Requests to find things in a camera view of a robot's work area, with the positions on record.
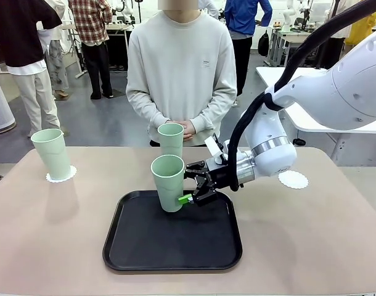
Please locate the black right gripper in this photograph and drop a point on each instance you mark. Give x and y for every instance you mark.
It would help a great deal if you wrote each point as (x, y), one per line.
(222, 177)

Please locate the pale green plastic cup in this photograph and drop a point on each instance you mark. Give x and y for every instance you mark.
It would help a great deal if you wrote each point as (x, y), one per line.
(52, 154)
(171, 138)
(168, 185)

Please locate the white scalloped paper coaster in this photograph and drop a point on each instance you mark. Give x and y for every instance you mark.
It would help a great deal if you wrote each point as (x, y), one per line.
(74, 173)
(294, 180)

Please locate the person's right forearm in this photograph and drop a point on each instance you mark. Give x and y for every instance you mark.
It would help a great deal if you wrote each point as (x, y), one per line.
(141, 101)

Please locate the person's left forearm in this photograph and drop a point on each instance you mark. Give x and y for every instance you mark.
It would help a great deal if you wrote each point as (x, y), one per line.
(220, 103)

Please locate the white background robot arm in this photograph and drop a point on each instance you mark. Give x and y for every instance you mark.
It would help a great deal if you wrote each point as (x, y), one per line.
(288, 15)
(124, 9)

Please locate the person's left hand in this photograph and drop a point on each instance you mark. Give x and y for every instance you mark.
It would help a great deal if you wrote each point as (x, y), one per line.
(191, 132)

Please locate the person's right hand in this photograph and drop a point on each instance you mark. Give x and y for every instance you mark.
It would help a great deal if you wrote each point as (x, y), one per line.
(185, 124)

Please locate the black plastic tray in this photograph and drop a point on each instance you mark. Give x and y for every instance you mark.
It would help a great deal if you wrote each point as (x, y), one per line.
(175, 240)

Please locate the person in beige sweatshirt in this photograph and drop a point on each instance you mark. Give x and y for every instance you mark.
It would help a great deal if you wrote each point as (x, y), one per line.
(182, 61)

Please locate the white side table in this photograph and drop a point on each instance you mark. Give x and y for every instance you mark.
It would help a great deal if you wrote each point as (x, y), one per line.
(308, 124)

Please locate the black hanging bag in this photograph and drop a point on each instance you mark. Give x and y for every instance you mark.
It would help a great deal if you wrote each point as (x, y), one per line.
(263, 43)

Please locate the bystander in blue jacket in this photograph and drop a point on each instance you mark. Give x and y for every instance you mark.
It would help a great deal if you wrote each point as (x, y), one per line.
(243, 18)

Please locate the white background desk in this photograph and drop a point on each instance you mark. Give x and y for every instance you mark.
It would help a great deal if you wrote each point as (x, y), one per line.
(117, 27)

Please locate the bystander in patterned trousers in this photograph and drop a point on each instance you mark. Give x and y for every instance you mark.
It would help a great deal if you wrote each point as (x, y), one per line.
(57, 61)

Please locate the bystander in white shirt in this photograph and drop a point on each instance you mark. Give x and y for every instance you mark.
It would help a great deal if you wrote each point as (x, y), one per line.
(333, 49)

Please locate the bystander in plaid shirt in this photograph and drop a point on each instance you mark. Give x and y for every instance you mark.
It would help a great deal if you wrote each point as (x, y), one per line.
(92, 27)

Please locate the bystander in yellow coat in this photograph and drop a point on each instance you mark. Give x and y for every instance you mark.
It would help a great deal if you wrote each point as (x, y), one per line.
(362, 31)

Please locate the bystander in black top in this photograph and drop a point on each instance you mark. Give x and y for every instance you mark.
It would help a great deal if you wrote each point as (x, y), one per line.
(18, 31)

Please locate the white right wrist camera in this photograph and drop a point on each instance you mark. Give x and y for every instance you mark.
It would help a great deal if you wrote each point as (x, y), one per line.
(214, 148)

